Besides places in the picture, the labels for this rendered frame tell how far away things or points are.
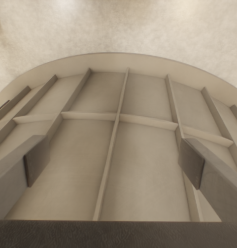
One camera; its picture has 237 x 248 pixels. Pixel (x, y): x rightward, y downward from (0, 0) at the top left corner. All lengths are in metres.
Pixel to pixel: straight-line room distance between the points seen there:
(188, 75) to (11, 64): 0.92
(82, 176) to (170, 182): 0.21
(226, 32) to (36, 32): 0.83
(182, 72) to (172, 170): 0.55
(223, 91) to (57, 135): 0.79
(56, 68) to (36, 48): 0.13
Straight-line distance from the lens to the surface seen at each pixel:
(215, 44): 0.91
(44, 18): 0.95
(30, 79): 1.08
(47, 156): 0.17
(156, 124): 0.56
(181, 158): 0.17
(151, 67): 0.87
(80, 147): 0.48
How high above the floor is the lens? 0.83
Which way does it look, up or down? 50 degrees down
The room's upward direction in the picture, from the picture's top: 169 degrees counter-clockwise
